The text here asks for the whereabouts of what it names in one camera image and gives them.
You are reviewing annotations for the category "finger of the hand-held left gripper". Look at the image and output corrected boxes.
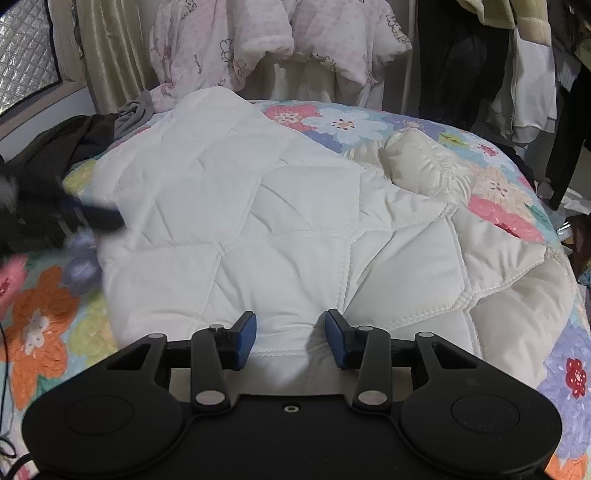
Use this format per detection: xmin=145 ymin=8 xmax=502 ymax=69
xmin=62 ymin=193 xmax=127 ymax=234

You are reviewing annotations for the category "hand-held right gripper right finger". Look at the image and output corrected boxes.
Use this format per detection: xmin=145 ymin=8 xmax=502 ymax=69
xmin=324 ymin=309 xmax=478 ymax=411

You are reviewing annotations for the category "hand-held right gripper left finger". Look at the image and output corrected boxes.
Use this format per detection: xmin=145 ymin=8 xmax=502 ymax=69
xmin=105 ymin=311 xmax=257 ymax=414

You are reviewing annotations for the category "white quilted jacket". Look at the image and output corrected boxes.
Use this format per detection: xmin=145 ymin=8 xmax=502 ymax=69
xmin=92 ymin=88 xmax=579 ymax=400

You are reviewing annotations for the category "dark cloth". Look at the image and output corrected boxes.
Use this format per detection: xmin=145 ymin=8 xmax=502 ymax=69
xmin=7 ymin=113 xmax=122 ymax=199

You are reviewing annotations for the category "floral bed quilt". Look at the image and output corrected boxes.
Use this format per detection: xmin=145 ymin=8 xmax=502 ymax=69
xmin=0 ymin=99 xmax=591 ymax=480

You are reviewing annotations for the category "grey cloth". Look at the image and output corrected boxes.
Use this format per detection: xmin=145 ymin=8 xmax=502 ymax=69
xmin=112 ymin=89 xmax=157 ymax=140

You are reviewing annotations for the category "silver foil window cover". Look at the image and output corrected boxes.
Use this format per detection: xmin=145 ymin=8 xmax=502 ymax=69
xmin=0 ymin=0 xmax=64 ymax=118

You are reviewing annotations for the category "beige curtain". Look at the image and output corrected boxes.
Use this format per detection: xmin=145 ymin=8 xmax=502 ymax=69
xmin=48 ymin=0 xmax=161 ymax=117

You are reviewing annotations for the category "pink printed pajama garment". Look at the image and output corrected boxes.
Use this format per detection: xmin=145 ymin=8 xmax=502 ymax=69
xmin=290 ymin=0 xmax=414 ymax=93
xmin=148 ymin=0 xmax=296 ymax=112

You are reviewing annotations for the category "cream satin cloth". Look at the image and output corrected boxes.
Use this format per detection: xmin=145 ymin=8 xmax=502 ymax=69
xmin=249 ymin=54 xmax=340 ymax=106

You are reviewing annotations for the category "white rack pole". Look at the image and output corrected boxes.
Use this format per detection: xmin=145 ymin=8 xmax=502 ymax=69
xmin=401 ymin=0 xmax=420 ymax=115

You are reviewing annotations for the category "black hanging garment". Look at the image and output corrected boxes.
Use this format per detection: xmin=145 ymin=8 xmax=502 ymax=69
xmin=417 ymin=0 xmax=514 ymax=136

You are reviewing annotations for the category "dark hanging garment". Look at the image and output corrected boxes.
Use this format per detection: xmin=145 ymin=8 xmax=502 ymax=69
xmin=544 ymin=46 xmax=591 ymax=210

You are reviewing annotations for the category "cream fleece jacket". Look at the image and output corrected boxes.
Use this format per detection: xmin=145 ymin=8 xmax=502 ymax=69
xmin=456 ymin=0 xmax=556 ymax=48

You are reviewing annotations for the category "black cable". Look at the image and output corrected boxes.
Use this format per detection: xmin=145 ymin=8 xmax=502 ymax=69
xmin=0 ymin=318 xmax=33 ymax=478

